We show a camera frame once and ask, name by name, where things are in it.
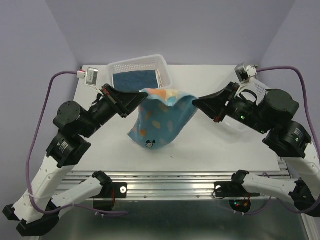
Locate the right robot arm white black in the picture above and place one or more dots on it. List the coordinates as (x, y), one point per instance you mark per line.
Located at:
(288, 139)

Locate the aluminium rail frame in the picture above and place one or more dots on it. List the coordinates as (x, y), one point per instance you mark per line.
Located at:
(180, 206)

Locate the white perforated basket left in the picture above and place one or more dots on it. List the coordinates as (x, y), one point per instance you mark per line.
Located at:
(151, 62)

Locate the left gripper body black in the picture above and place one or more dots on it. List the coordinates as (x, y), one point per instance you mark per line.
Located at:
(102, 111)

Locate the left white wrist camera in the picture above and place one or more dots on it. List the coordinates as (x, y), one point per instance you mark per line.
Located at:
(90, 77)

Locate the light blue orange towel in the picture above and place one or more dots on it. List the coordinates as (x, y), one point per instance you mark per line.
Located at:
(161, 117)

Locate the blue white patterned towel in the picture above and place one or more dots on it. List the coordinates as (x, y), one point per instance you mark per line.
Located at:
(159, 79)

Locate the white perforated basket right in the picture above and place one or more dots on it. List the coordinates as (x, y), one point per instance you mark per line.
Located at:
(250, 105)

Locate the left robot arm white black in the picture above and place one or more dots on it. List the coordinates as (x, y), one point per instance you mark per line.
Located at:
(39, 209)

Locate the yellow patterned towel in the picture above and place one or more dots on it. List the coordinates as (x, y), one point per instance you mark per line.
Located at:
(133, 81)

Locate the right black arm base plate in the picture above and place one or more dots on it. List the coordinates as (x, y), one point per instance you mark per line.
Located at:
(228, 189)

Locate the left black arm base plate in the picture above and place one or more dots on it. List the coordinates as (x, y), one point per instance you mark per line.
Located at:
(118, 190)

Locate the white perforated basket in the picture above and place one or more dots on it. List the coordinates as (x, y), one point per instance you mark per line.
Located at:
(250, 105)
(151, 62)

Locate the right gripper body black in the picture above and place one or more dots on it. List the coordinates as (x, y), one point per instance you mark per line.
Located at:
(242, 111)

